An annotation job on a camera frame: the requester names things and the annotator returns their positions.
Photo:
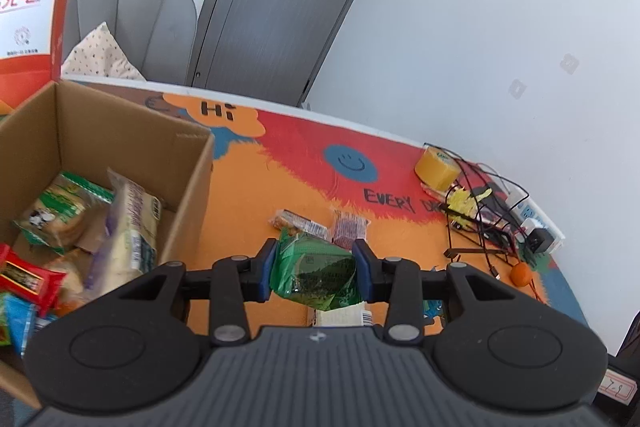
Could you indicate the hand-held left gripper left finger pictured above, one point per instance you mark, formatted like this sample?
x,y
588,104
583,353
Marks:
x,y
267,272

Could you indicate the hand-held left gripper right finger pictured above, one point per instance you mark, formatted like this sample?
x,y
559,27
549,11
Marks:
x,y
362,272

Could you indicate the dark green snack packet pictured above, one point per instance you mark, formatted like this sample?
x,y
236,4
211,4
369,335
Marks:
x,y
312,272

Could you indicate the dark red snack packet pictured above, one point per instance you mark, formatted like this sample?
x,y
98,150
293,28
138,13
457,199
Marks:
x,y
350,227

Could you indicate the white grey snack packet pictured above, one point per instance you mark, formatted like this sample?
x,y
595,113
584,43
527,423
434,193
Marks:
x,y
340,317

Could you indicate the brown nut bar packet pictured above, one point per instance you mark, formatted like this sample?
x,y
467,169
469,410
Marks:
x,y
300,223

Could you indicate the long purple snack packet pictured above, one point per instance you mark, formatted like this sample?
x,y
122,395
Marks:
x,y
127,227

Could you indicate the brown cardboard box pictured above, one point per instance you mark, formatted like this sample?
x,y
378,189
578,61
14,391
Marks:
x,y
125,142

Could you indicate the orange cracker packet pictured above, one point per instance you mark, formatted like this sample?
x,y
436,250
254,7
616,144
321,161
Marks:
x,y
72,274

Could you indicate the green white panda packet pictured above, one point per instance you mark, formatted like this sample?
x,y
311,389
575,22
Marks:
x,y
57,212

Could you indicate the blue snack packet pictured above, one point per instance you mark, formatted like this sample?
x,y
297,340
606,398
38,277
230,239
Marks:
x,y
22,324

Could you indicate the colourful printed table mat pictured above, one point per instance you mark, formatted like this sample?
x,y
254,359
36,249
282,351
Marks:
x,y
300,167

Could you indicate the yellow toy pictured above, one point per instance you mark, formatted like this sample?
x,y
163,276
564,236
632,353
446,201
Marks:
x,y
462,203

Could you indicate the yellow tape roll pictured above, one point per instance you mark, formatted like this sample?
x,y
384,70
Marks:
x,y
436,169

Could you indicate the small orange fruit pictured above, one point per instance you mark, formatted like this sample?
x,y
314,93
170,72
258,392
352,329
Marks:
x,y
521,273

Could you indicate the black charger plug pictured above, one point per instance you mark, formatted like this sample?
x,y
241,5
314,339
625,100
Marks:
x,y
539,241

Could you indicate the white power strip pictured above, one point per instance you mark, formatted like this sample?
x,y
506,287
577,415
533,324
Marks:
x,y
537,214

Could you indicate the grey door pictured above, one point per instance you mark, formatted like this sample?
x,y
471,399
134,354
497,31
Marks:
x,y
280,7

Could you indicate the dotted beige cushion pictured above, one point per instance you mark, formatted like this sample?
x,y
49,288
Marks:
x,y
100,54

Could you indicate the dark object with white label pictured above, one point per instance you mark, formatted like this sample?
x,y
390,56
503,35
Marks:
x,y
622,389

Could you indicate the grey chair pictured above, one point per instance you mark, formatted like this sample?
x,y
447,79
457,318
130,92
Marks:
x,y
145,12

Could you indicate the white orange paper bag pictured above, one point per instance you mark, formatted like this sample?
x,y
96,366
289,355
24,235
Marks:
x,y
30,7

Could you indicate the white wall sticker hook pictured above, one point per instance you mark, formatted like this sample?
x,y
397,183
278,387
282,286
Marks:
x,y
517,89
569,63

